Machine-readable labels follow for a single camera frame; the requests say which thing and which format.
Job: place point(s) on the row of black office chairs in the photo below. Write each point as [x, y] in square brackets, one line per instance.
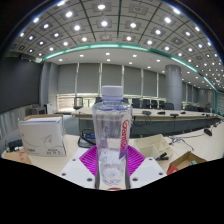
[146, 102]

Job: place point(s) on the beige desk organizer tray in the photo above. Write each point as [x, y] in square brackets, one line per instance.
[150, 145]

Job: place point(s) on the small grey monitor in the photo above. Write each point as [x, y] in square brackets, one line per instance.
[38, 110]

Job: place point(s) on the black marker in organizer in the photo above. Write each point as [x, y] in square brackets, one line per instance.
[162, 156]

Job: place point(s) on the recessed ceiling lights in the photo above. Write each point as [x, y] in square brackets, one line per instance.
[104, 23]

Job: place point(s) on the black desk microphone base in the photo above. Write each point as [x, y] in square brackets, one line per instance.
[208, 131]

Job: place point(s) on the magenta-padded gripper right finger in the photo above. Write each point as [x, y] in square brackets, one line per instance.
[145, 171]

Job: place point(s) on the white printed paper carton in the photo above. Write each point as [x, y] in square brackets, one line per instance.
[41, 138]

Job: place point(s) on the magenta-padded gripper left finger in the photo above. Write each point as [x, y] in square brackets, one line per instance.
[78, 171]

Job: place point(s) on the grey-green board eraser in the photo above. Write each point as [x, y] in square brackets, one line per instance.
[193, 163]

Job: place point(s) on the long curved conference desk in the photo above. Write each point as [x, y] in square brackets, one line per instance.
[156, 121]

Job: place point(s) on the black desk conference unit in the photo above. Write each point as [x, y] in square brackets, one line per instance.
[85, 141]

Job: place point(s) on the clear plastic water bottle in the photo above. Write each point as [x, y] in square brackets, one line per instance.
[111, 133]

